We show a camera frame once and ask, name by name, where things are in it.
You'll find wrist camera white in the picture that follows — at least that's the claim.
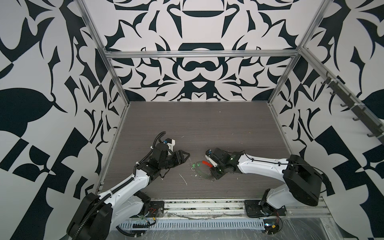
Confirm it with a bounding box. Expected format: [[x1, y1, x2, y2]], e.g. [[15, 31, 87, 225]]
[[163, 138, 176, 152], [205, 150, 220, 167]]

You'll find red key tag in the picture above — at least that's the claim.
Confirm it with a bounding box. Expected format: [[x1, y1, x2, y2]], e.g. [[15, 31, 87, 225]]
[[202, 161, 213, 168]]

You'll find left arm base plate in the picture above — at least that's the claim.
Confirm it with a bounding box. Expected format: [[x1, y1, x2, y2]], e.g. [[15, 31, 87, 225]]
[[140, 201, 165, 217]]

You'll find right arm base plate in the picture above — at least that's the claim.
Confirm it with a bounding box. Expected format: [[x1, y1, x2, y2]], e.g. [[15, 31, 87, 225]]
[[244, 200, 287, 218]]

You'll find wall hook rack dark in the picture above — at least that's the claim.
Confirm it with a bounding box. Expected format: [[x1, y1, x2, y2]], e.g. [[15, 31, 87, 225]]
[[322, 72, 384, 145]]

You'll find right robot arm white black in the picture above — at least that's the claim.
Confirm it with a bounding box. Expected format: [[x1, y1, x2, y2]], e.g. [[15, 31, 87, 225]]
[[205, 148, 326, 218]]

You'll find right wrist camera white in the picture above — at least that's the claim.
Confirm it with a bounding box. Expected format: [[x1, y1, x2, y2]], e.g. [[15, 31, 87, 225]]
[[205, 150, 220, 167]]

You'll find white slotted cable duct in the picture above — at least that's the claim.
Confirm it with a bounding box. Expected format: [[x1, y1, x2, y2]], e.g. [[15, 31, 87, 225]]
[[120, 219, 265, 231]]

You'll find green key tag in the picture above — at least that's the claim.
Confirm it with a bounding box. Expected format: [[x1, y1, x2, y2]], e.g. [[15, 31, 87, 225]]
[[192, 163, 201, 170]]

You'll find black corrugated cable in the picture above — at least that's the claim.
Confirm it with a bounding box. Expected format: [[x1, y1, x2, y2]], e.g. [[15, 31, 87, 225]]
[[115, 220, 157, 238]]

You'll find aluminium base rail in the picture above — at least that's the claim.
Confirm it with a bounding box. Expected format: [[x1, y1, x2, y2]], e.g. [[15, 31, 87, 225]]
[[80, 197, 331, 221]]

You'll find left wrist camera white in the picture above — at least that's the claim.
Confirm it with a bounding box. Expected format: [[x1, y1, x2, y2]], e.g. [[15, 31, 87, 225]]
[[163, 138, 176, 152]]

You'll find large wire keyring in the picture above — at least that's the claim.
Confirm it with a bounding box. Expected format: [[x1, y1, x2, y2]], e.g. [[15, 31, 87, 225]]
[[191, 161, 214, 181]]

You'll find small circuit board green led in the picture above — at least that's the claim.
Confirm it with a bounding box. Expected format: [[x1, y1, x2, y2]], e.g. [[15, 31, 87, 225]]
[[263, 218, 283, 236]]

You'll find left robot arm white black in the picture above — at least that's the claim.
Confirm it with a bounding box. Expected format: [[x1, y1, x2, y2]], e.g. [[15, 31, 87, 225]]
[[67, 131, 191, 240]]

